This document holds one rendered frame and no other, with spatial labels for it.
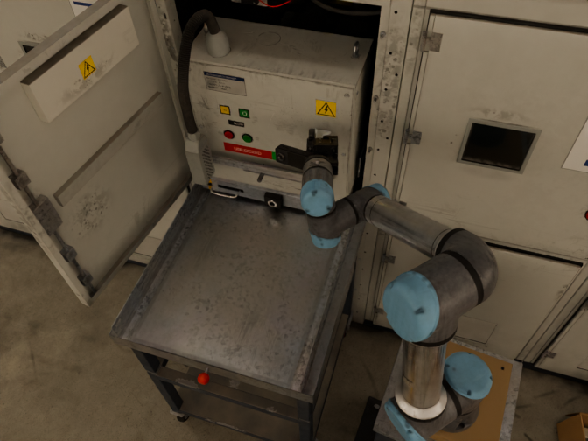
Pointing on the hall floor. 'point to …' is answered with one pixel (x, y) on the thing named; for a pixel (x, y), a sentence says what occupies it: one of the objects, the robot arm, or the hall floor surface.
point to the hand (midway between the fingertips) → (311, 132)
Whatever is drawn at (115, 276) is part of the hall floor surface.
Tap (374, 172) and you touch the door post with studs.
